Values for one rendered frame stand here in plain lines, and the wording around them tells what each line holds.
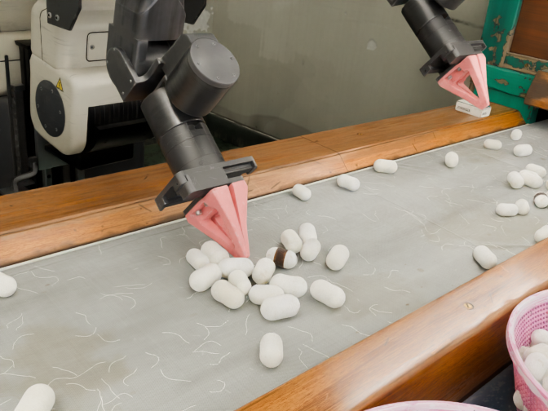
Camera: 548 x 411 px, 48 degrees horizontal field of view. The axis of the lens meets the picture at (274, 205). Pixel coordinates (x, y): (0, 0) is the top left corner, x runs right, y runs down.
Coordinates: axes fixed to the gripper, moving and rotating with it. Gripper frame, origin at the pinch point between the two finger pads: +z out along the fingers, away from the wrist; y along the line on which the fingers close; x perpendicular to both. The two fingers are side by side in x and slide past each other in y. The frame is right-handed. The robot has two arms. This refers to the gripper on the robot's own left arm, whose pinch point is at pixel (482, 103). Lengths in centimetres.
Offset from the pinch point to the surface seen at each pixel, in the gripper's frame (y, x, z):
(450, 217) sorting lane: -16.1, 4.4, 13.6
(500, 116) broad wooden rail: 32.7, 15.3, -3.4
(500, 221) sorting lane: -10.9, 1.5, 17.1
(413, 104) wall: 120, 87, -46
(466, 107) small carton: 26.0, 16.9, -7.7
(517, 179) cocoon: 2.3, 3.3, 12.4
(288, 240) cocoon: -42.2, 6.2, 8.9
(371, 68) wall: 118, 93, -69
